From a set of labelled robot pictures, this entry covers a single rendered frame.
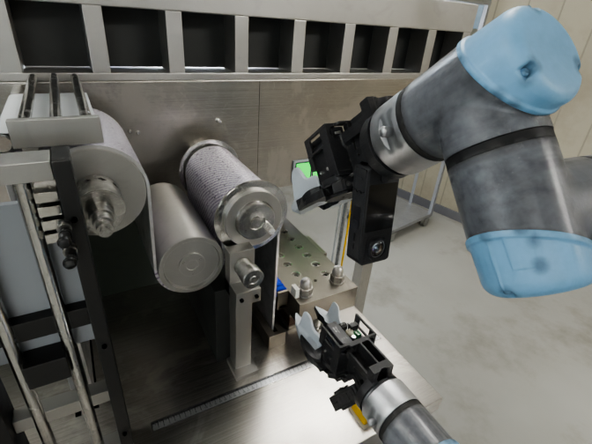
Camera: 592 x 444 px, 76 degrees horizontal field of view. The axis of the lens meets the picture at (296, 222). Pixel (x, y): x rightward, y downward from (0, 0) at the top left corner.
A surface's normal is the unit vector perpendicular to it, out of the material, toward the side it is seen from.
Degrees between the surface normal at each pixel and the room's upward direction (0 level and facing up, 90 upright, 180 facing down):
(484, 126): 69
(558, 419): 0
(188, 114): 90
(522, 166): 59
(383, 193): 82
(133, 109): 90
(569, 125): 90
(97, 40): 90
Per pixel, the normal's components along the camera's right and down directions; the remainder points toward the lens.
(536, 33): 0.42, -0.21
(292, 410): 0.07, -0.87
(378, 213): 0.51, 0.32
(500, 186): -0.59, 0.03
